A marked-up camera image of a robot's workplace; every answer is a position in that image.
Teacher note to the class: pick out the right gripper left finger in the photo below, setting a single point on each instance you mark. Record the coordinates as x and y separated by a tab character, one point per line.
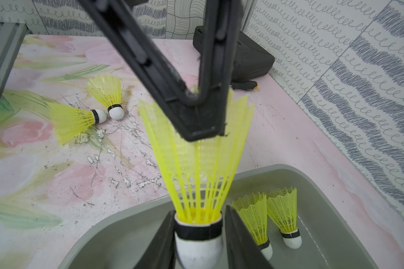
160	253

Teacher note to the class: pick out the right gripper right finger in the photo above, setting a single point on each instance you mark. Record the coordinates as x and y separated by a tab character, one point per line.
242	251

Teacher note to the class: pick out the yellow shuttlecock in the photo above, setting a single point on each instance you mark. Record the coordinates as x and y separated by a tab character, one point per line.
198	176
253	212
282	210
68	122
107	90

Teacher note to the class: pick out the grey plastic storage box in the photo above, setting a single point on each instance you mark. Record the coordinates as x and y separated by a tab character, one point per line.
119	241

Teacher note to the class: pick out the black plastic tool case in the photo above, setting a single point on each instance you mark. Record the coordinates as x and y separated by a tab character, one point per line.
251	60

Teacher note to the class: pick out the black handled screwdriver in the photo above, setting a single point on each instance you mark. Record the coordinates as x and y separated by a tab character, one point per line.
246	85

